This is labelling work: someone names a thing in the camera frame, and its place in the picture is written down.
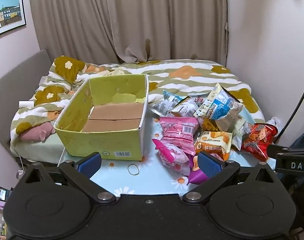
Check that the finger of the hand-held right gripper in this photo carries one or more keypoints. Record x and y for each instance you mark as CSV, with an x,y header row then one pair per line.
x,y
282,150
287,165

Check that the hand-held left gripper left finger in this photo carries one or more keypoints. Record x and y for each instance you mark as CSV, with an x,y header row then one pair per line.
x,y
90,165

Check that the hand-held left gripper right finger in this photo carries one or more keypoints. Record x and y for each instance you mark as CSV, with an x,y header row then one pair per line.
x,y
210,165

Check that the green cardboard box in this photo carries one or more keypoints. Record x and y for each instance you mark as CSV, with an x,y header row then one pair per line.
x,y
97,142

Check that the red chip bag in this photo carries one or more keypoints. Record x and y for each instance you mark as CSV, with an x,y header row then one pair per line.
x,y
258,140

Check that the pile of snack packets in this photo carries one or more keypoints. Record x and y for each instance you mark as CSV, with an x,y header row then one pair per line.
x,y
182,132

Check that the white crumpled cloth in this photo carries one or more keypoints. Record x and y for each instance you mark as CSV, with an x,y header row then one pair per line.
x,y
274,123

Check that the yellow rubber band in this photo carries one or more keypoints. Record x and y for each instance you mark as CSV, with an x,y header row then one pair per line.
x,y
133,169

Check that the light green bed sheet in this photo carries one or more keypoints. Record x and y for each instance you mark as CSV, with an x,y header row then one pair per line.
x,y
34,151

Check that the pink plush toy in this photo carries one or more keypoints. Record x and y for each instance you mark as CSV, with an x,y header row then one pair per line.
x,y
34,133

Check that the flower print quilt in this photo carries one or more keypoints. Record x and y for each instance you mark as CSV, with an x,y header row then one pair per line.
x,y
192,80

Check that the small white box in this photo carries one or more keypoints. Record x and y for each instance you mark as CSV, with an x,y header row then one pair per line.
x,y
26,104

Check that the small black screen device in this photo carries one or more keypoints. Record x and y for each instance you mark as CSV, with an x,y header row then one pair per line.
x,y
3,193

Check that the grey bed headboard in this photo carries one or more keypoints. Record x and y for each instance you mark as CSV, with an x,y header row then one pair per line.
x,y
14,80

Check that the beige curtain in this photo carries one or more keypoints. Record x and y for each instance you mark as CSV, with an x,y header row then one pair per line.
x,y
132,17

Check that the framed houses picture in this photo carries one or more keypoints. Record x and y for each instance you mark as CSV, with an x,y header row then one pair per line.
x,y
5,12

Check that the white wall conduit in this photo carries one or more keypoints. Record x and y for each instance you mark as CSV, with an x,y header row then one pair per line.
x,y
227,27

